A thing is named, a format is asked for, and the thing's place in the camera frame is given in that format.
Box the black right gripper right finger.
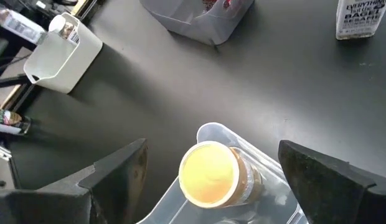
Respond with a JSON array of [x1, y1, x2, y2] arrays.
[[278, 139, 386, 224]]

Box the black frame strut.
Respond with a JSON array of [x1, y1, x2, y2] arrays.
[[0, 73, 37, 91]]

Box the spice jar with tan lid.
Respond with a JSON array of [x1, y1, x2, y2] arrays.
[[0, 107, 31, 136], [178, 140, 263, 209]]

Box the white translucent plastic bin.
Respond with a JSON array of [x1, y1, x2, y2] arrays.
[[23, 12, 103, 94]]

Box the clear plastic bin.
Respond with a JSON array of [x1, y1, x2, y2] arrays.
[[135, 122, 309, 224]]

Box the red-lidded spice tin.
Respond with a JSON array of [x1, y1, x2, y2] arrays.
[[200, 0, 236, 12]]

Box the grey translucent plastic bin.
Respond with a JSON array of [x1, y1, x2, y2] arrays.
[[139, 0, 255, 47]]

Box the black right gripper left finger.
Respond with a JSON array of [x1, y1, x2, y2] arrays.
[[0, 138, 149, 224]]

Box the white-capped spice jar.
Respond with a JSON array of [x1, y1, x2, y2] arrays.
[[48, 14, 81, 46], [335, 0, 386, 40]]

